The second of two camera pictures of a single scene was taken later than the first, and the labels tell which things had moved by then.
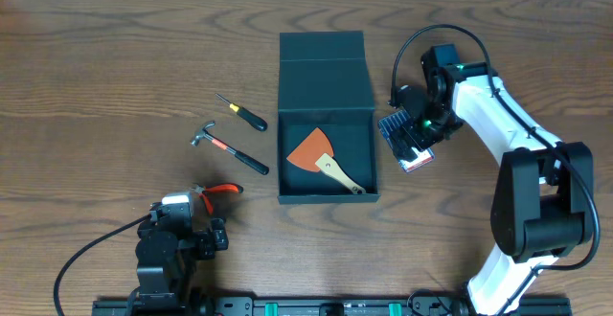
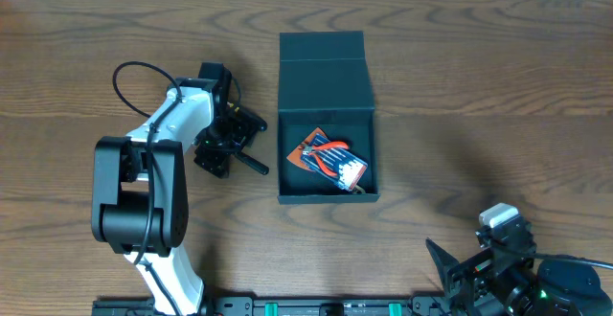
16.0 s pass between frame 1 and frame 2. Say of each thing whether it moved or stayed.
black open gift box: stayed
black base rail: stayed
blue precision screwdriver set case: moved
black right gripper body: moved
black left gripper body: moved
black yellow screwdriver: stayed
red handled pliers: moved
